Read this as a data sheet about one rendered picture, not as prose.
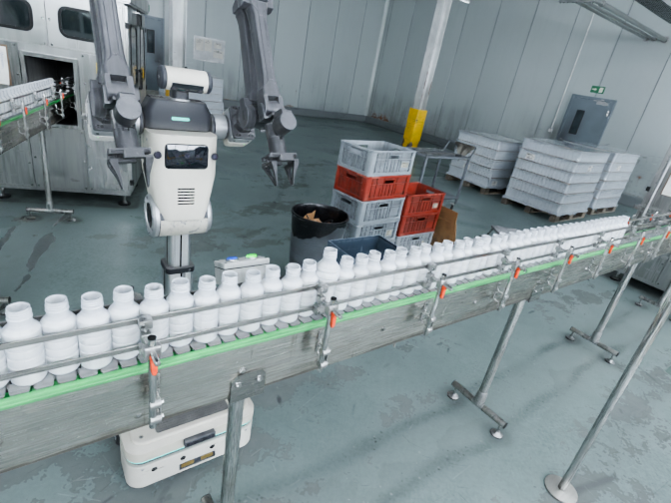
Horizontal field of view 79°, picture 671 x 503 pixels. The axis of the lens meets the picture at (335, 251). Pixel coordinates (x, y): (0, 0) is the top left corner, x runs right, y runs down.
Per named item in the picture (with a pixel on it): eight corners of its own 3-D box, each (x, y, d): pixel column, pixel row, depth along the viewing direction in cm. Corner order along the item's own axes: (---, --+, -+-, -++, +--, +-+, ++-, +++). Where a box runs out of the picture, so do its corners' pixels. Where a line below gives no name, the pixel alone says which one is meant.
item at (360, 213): (357, 226, 360) (362, 203, 351) (328, 211, 386) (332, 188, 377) (400, 219, 400) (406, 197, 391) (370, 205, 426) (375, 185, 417)
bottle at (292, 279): (286, 326, 111) (293, 273, 105) (272, 315, 115) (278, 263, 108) (302, 319, 116) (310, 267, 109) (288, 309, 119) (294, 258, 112)
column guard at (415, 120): (408, 153, 1078) (418, 109, 1034) (397, 149, 1106) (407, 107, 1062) (418, 153, 1101) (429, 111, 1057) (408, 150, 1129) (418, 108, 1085)
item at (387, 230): (352, 249, 369) (356, 226, 360) (324, 232, 395) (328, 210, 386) (395, 240, 409) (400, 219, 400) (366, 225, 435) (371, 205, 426)
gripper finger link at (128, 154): (159, 184, 109) (152, 149, 108) (129, 186, 105) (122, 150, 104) (155, 189, 114) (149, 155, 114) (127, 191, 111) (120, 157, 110)
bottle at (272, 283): (282, 319, 114) (289, 266, 107) (270, 329, 109) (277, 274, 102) (263, 311, 116) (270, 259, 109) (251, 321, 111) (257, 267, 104)
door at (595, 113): (577, 190, 996) (615, 100, 912) (539, 178, 1067) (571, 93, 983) (579, 190, 1002) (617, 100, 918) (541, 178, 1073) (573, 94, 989)
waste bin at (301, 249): (299, 302, 312) (311, 226, 287) (272, 275, 344) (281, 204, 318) (345, 292, 339) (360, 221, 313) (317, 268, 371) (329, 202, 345)
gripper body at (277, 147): (298, 158, 135) (294, 136, 135) (271, 158, 129) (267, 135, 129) (288, 164, 140) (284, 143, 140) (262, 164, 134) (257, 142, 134)
